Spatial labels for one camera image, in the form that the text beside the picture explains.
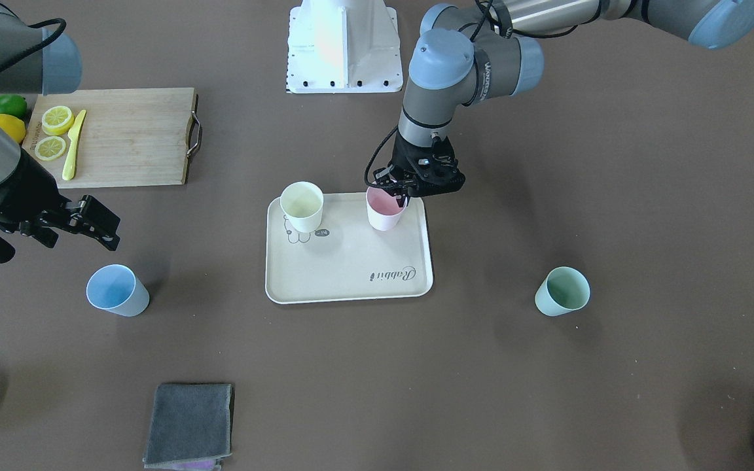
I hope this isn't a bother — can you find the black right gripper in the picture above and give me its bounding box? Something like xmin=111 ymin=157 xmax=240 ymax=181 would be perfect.
xmin=0 ymin=153 xmax=120 ymax=264

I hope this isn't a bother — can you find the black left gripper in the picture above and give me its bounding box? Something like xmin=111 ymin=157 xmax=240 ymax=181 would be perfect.
xmin=373 ymin=135 xmax=465 ymax=199

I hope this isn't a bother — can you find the pink cup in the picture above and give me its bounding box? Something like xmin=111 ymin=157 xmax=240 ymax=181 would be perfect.
xmin=366 ymin=186 xmax=408 ymax=232

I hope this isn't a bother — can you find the pale yellow white cup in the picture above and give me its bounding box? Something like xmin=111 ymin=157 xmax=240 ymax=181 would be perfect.
xmin=280 ymin=181 xmax=324 ymax=233

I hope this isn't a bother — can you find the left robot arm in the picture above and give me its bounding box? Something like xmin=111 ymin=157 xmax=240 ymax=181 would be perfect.
xmin=364 ymin=1 xmax=754 ymax=205

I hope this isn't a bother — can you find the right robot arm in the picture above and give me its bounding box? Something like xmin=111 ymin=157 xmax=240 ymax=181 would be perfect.
xmin=0 ymin=2 xmax=120 ymax=264

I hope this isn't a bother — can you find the cream rabbit tray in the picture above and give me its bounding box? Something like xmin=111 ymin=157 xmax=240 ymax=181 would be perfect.
xmin=264 ymin=192 xmax=434 ymax=304

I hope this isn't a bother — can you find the yellow plastic knife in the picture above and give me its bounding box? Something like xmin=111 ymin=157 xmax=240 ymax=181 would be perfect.
xmin=61 ymin=109 xmax=87 ymax=181

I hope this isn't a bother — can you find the light blue cup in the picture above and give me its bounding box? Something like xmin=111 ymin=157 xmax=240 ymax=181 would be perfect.
xmin=86 ymin=264 xmax=150 ymax=318

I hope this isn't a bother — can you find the wooden cutting board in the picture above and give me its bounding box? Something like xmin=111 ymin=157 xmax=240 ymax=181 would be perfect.
xmin=23 ymin=88 xmax=201 ymax=188

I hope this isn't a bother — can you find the whole yellow lemon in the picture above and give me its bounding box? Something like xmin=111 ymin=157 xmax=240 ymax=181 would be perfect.
xmin=0 ymin=114 xmax=27 ymax=144

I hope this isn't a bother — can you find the green lime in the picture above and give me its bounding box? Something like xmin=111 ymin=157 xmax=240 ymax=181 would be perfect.
xmin=0 ymin=94 xmax=27 ymax=119

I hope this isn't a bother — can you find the mint green cup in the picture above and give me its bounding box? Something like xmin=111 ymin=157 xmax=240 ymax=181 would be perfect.
xmin=533 ymin=266 xmax=590 ymax=317

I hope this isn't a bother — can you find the dark grey folded cloth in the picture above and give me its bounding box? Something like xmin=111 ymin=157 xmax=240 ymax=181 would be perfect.
xmin=143 ymin=383 xmax=234 ymax=470

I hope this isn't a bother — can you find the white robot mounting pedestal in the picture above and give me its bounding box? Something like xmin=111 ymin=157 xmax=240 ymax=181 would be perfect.
xmin=285 ymin=1 xmax=404 ymax=94

